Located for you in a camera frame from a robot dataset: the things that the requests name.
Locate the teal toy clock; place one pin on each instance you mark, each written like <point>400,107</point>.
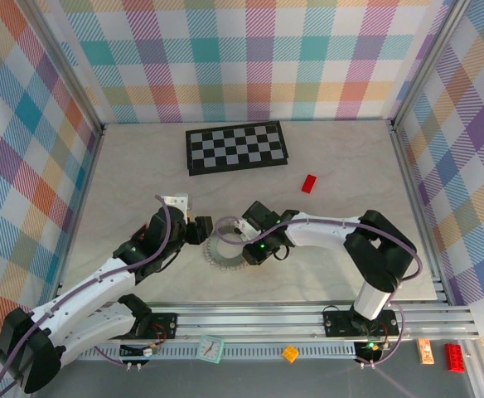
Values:
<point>210,349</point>

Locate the aluminium frame post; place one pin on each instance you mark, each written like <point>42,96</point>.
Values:
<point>426,64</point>
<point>66,68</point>

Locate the aluminium table side rail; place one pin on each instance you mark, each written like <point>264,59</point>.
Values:
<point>418,207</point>
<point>82,207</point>

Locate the small red brick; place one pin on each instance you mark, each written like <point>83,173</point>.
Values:
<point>308,183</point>

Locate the black grey chessboard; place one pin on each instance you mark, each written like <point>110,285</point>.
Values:
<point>235,147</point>

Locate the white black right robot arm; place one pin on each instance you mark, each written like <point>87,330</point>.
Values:
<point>325,234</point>

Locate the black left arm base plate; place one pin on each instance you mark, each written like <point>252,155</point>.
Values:
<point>165,325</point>

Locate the yellow toy brick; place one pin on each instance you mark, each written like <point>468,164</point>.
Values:
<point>290,353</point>

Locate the red studded toy brick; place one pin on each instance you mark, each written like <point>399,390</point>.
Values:
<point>455,357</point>

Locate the orange tag on rail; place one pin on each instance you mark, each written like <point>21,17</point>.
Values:
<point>425,351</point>

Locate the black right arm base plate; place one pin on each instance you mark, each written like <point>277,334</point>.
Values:
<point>335,327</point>

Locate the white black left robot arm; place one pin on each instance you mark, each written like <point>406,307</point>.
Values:
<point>88,290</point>

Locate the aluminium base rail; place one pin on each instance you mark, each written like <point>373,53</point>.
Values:
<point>250,321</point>

